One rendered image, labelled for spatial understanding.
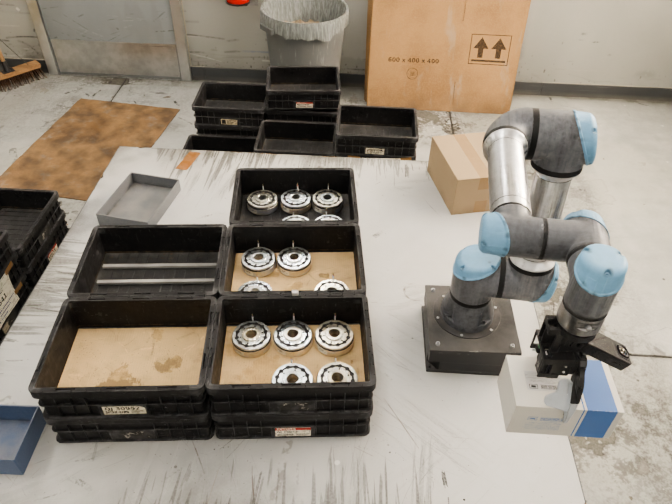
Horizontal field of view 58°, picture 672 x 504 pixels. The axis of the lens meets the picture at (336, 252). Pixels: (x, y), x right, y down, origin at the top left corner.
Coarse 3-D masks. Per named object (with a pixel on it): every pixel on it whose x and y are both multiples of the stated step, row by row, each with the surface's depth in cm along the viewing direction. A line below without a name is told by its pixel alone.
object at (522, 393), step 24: (504, 360) 122; (528, 360) 120; (504, 384) 121; (528, 384) 115; (552, 384) 116; (600, 384) 116; (504, 408) 120; (528, 408) 112; (552, 408) 112; (600, 408) 112; (528, 432) 117; (552, 432) 117; (576, 432) 117; (600, 432) 116
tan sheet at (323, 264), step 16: (240, 256) 186; (320, 256) 187; (336, 256) 187; (352, 256) 188; (240, 272) 181; (272, 272) 181; (320, 272) 182; (336, 272) 182; (352, 272) 182; (272, 288) 176; (288, 288) 177; (304, 288) 177; (352, 288) 177
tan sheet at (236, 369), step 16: (272, 336) 163; (224, 352) 159; (272, 352) 159; (320, 352) 159; (352, 352) 160; (224, 368) 155; (240, 368) 155; (256, 368) 155; (272, 368) 155; (320, 368) 155
